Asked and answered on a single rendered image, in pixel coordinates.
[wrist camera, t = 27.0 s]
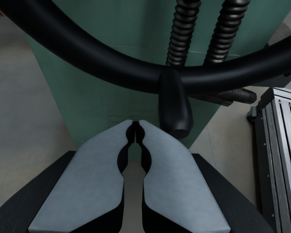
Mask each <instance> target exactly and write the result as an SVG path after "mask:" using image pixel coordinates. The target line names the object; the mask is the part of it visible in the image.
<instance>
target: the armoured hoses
mask: <svg viewBox="0 0 291 233"><path fill-rule="evenodd" d="M176 2H177V5H176V6H175V10H176V12H175V13H174V17H175V18H174V19H173V20H172V21H173V25H172V27H171V28H172V31H171V37H170V42H169V47H168V53H167V57H166V60H167V61H166V62H165V63H166V66H178V67H184V66H185V62H186V58H187V54H188V49H189V48H190V46H189V45H190V43H191V38H192V37H193V35H192V33H193V32H194V27H195V25H196V22H195V21H196V20H197V18H198V17H197V14H198V13H199V11H200V10H199V6H200V5H201V1H200V0H176ZM250 2H251V0H225V2H224V3H223V4H222V9H221V10H220V15H219V17H218V22H217V23H216V24H215V25H216V28H215V29H214V30H213V31H214V33H213V35H212V39H211V40H210V44H209V46H208V47H209V49H208V50H207V54H206V56H205V59H204V63H203V65H209V64H215V63H219V62H224V61H225V60H226V57H227V55H228V52H229V50H230V48H231V46H232V42H233V41H234V37H235V36H236V32H237V31H238V29H239V25H240V24H241V22H242V18H244V15H245V14H244V12H246V10H247V8H248V6H247V5H248V4H249V3H250ZM188 97H190V98H194V99H199V100H202V101H207V102H209V103H214V104H219V105H223V106H227V107H228V106H229V105H231V104H232V103H233V101H237V102H241V103H245V104H252V103H254V102H255V101H256V100H257V95H256V93H255V92H253V91H250V90H247V89H243V88H239V89H235V90H231V91H226V92H219V93H212V94H205V95H193V96H188Z"/></svg>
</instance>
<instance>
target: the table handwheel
mask: <svg viewBox="0 0 291 233"><path fill-rule="evenodd" d="M0 11H1V12H3V13H4V14H5V15H6V16H7V17H8V18H9V19H10V20H11V21H12V22H13V23H14V24H16V25H17V26H18V27H19V28H20V29H22V30H23V31H24V32H25V33H26V34H28V35H29V36H30V37H32V38H33V39H34V40H36V41H37V42H38V43H39V44H41V45H42V46H43V47H45V48H46V49H48V50H49V51H50V52H52V53H53V54H55V55H56V56H58V57H60V58H61V59H63V60H64V61H66V62H68V63H69V64H71V65H73V66H75V67H76V68H78V69H80V70H82V71H84V72H86V73H88V74H90V75H92V76H94V77H96V78H99V79H101V80H104V81H106V82H109V83H111V84H114V85H117V86H121V87H124V88H127V89H131V90H135V91H139V92H146V93H151V94H158V91H159V83H160V74H161V73H162V72H163V71H164V70H166V69H175V70H176V71H178V73H179V75H180V79H181V81H182V83H183V85H184V88H185V90H186V93H187V96H193V95H205V94H212V93H219V92H226V91H231V90H235V89H239V88H243V87H247V86H251V85H254V84H258V83H261V82H263V81H266V80H270V79H273V78H275V77H278V76H281V75H283V74H286V73H288V72H291V35H290V36H288V37H286V38H284V39H282V40H281V41H278V42H276V43H274V44H272V45H270V46H268V47H265V48H263V49H261V50H258V51H256V52H254V53H251V54H248V55H245V56H242V57H239V58H236V59H232V60H229V61H224V62H219V63H215V64H209V65H202V66H190V67H178V66H166V65H159V64H154V63H150V62H146V61H142V60H139V59H136V58H133V57H130V56H128V55H125V54H123V53H121V52H119V51H117V50H115V49H113V48H111V47H109V46H107V45H106V44H104V43H102V42H101V41H99V40H97V39H96V38H94V37H93V36H91V35H90V34H89V33H87V32H86V31H85V30H83V29H82V28H81V27H80V26H78V25H77V24H76V23H75V22H73V21H72V20H71V19H70V18H69V17H68V16H67V15H66V14H65V13H64V12H63V11H62V10H61V9H60V8H59V7H58V6H57V5H56V4H55V3H54V2H53V1H52V0H0Z"/></svg>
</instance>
